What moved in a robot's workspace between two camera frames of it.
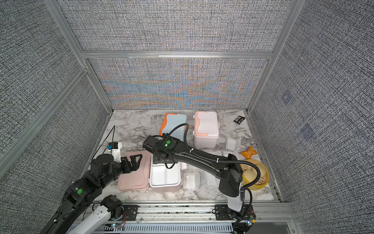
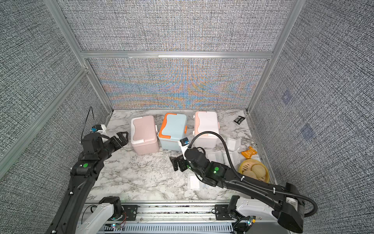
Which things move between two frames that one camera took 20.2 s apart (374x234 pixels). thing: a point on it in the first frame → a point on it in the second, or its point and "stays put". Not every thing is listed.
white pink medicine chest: (206, 129) stays put
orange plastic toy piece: (249, 152) stays put
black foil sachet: (239, 120) stays put
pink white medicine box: (157, 177) → (144, 135)
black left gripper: (135, 165) → (119, 144)
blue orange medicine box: (171, 121) stays put
